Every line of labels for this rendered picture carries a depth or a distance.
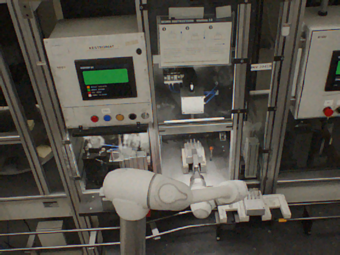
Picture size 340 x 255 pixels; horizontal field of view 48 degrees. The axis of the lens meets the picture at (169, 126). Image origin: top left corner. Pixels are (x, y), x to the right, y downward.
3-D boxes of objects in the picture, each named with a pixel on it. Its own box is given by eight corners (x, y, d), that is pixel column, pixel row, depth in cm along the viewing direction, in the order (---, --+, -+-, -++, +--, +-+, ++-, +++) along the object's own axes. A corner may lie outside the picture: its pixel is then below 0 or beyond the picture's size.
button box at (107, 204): (102, 210, 201) (99, 195, 194) (104, 199, 208) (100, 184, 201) (117, 209, 201) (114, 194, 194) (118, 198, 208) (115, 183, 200)
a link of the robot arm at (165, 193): (196, 181, 146) (163, 175, 150) (187, 177, 129) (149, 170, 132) (190, 216, 144) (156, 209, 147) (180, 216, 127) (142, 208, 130)
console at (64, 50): (65, 132, 182) (41, 42, 155) (75, 99, 205) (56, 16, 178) (153, 126, 182) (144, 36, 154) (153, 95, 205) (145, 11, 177)
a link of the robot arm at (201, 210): (192, 200, 200) (216, 194, 198) (194, 224, 188) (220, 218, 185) (186, 187, 194) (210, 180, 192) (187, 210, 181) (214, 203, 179)
